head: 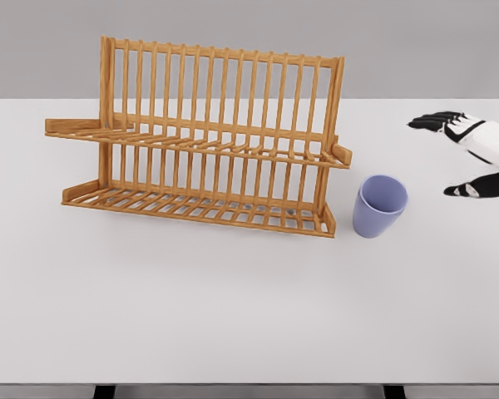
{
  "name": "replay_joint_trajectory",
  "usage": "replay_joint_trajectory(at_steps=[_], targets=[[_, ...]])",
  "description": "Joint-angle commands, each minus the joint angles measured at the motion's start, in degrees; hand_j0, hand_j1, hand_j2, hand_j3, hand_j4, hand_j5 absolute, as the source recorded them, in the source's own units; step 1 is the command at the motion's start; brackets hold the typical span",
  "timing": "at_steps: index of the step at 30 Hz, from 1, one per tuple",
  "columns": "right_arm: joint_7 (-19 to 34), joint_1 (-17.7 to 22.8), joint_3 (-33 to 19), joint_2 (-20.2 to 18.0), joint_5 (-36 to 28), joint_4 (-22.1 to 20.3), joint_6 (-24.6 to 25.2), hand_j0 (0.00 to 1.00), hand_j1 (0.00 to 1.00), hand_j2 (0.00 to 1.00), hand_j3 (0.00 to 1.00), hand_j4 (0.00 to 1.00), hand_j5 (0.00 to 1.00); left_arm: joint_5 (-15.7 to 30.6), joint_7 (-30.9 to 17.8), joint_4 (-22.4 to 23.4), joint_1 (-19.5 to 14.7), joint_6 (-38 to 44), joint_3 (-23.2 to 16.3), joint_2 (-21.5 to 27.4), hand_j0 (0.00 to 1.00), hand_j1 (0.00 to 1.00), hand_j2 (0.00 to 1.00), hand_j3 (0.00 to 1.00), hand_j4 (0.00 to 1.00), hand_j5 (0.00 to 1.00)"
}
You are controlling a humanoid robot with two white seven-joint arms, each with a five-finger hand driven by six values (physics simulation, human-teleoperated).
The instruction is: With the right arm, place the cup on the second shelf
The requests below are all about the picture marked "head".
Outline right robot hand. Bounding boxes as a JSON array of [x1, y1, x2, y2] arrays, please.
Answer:
[[407, 110, 499, 199]]

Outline purple plastic cup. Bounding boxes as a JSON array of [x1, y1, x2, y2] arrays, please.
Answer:
[[352, 174, 409, 239]]

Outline wooden two-tier dish rack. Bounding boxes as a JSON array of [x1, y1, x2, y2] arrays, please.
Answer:
[[44, 34, 353, 239]]

